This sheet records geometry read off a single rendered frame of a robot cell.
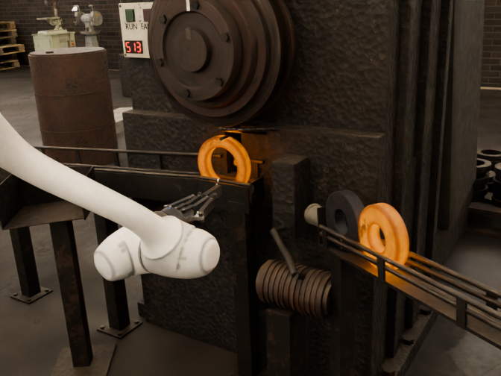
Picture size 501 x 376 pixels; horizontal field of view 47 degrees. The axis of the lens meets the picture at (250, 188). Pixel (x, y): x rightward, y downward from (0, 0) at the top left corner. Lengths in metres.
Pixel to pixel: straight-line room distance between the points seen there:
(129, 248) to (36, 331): 1.30
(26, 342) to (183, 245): 1.39
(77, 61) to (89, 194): 3.37
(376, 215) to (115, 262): 0.58
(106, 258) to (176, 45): 0.66
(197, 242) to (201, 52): 0.62
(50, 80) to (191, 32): 2.98
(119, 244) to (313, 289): 0.55
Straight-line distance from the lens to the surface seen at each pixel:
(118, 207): 1.13
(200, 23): 1.61
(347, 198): 1.41
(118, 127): 5.73
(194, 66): 1.62
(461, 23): 2.30
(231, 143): 1.73
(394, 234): 1.27
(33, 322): 2.59
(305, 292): 1.55
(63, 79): 4.47
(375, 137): 1.60
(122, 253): 1.27
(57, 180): 1.13
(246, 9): 1.59
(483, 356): 2.28
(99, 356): 2.27
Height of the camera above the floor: 1.27
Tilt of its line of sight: 19 degrees down
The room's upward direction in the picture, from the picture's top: 2 degrees counter-clockwise
